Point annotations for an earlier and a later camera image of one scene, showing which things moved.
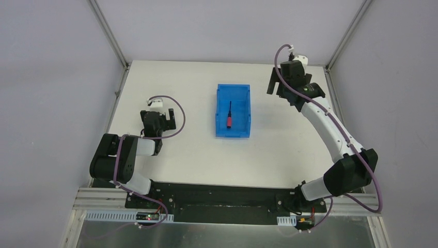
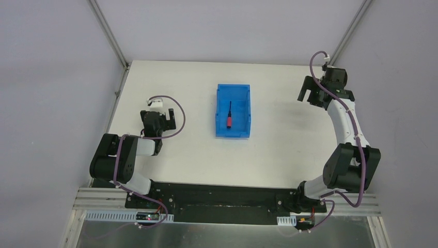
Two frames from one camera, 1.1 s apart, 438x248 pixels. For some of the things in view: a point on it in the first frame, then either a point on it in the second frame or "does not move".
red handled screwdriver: x=229 y=121 does not move
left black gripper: x=164 y=124 does not move
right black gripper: x=285 y=89 -> x=311 y=94
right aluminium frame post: x=353 y=25 does not move
